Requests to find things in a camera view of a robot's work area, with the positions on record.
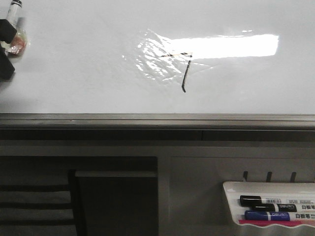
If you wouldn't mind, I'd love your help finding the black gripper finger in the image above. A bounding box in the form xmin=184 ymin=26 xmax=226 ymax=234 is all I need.
xmin=0 ymin=46 xmax=15 ymax=80
xmin=0 ymin=19 xmax=17 ymax=44

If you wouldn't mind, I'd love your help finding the black chair backrest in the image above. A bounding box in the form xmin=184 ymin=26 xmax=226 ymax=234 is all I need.
xmin=0 ymin=170 xmax=88 ymax=236

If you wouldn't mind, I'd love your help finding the dark cabinet box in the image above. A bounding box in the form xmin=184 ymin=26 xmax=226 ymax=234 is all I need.
xmin=75 ymin=171 xmax=158 ymax=236

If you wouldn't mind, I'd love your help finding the white marker tray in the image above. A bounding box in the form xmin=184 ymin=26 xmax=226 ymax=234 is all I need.
xmin=223 ymin=181 xmax=315 ymax=236

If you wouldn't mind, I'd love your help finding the black hook left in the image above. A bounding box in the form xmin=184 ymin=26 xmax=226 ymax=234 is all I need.
xmin=243 ymin=171 xmax=248 ymax=182

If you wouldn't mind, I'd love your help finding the black hook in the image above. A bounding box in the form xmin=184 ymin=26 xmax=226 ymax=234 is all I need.
xmin=243 ymin=171 xmax=248 ymax=182
xmin=290 ymin=172 xmax=296 ymax=183
xmin=266 ymin=172 xmax=272 ymax=182

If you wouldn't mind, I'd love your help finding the black capped marker top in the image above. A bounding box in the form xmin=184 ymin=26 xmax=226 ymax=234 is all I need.
xmin=240 ymin=195 xmax=315 ymax=207

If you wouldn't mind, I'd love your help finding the black capped marker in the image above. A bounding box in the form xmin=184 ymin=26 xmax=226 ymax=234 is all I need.
xmin=240 ymin=195 xmax=315 ymax=207
xmin=251 ymin=204 xmax=315 ymax=212

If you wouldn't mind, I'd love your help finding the black hook middle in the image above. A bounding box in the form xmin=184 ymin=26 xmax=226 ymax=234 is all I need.
xmin=266 ymin=172 xmax=272 ymax=182

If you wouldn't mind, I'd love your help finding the blue capped marker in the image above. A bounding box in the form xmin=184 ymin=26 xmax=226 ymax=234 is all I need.
xmin=244 ymin=210 xmax=315 ymax=221

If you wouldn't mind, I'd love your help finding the black capped marker middle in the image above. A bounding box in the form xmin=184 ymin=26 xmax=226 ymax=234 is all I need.
xmin=251 ymin=204 xmax=315 ymax=212

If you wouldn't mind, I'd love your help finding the black hook right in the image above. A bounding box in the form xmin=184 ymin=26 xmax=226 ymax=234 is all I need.
xmin=290 ymin=172 xmax=296 ymax=183

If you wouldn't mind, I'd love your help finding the white whiteboard with aluminium frame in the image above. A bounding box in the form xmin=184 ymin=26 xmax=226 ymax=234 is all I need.
xmin=0 ymin=0 xmax=315 ymax=140

